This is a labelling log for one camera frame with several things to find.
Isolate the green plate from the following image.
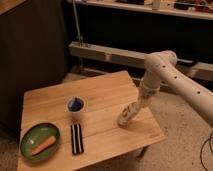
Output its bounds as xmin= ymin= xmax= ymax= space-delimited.
xmin=20 ymin=123 xmax=61 ymax=162

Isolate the metal pole stand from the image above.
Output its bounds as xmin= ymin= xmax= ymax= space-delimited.
xmin=72 ymin=0 xmax=84 ymax=72

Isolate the black white striped block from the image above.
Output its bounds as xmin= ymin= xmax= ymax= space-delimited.
xmin=71 ymin=124 xmax=84 ymax=155

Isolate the wooden table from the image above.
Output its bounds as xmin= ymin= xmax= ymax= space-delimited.
xmin=18 ymin=71 xmax=165 ymax=171

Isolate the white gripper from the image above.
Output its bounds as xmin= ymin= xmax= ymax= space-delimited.
xmin=137 ymin=89 xmax=154 ymax=108

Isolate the clear plastic bottle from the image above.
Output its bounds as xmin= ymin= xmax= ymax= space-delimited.
xmin=117 ymin=102 xmax=140 ymax=127

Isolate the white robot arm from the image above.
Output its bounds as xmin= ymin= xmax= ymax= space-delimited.
xmin=139 ymin=50 xmax=213 ymax=128

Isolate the orange carrot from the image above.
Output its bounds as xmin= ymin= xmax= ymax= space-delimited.
xmin=31 ymin=136 xmax=56 ymax=156

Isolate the black handle on shelf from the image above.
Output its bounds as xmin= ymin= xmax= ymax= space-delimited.
xmin=177 ymin=59 xmax=198 ymax=67

